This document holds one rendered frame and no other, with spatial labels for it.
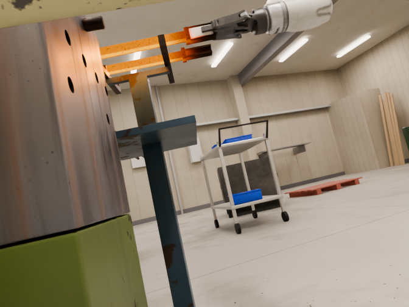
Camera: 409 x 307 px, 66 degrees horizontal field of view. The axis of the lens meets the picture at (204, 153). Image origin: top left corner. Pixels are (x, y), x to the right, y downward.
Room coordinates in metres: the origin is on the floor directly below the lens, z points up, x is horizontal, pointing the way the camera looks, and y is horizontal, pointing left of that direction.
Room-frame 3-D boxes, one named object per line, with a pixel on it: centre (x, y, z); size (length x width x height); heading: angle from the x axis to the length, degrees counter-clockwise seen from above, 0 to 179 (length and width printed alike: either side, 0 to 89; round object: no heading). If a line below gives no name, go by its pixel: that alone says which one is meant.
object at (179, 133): (1.02, 0.16, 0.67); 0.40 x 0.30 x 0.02; 2
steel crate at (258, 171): (5.29, -0.58, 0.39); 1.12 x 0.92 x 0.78; 176
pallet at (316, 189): (6.08, -2.07, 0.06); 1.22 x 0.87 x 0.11; 109
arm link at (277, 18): (0.93, -0.30, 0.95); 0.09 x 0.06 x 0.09; 4
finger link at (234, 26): (0.90, -0.16, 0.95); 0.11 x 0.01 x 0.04; 98
